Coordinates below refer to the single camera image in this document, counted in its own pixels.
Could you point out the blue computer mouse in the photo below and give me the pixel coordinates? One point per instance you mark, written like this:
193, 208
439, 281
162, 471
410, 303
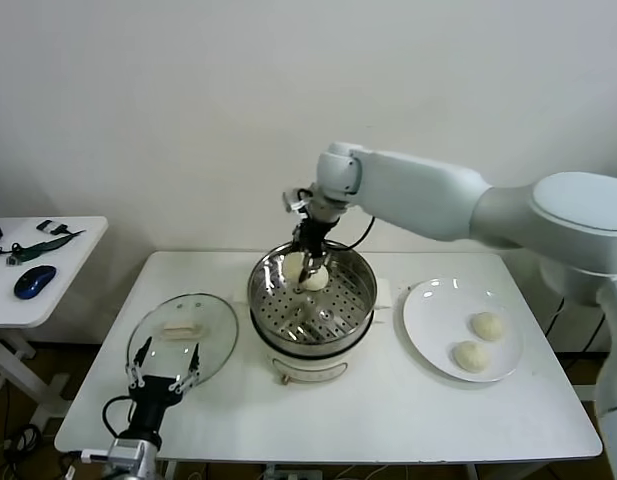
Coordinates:
34, 282

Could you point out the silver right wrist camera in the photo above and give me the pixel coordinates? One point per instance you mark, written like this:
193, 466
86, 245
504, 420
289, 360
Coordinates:
294, 200

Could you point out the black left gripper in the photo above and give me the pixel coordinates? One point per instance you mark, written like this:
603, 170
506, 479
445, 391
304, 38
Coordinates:
150, 405

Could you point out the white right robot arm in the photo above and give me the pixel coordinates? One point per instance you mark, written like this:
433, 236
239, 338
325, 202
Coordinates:
418, 190

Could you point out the steel steamer pot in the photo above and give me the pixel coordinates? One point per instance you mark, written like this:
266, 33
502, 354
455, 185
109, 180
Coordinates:
308, 367

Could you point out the black and white badge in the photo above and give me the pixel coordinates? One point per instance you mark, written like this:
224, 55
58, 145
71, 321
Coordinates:
50, 226

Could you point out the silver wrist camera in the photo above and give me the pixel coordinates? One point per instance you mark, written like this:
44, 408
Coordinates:
95, 456
294, 200

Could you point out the white round plate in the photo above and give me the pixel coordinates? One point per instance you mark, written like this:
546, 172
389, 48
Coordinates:
428, 310

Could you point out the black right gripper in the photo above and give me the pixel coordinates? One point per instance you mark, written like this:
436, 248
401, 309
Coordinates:
314, 237

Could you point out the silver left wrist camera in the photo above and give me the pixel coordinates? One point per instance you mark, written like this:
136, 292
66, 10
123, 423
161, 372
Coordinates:
95, 456

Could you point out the perforated steel steamer basket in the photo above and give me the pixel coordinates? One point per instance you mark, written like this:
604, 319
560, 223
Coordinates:
268, 290

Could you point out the white side table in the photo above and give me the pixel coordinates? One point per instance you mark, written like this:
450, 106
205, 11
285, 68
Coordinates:
63, 280

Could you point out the white steamed baozi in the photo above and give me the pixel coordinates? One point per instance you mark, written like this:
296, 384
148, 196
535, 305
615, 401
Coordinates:
470, 356
291, 265
318, 281
487, 326

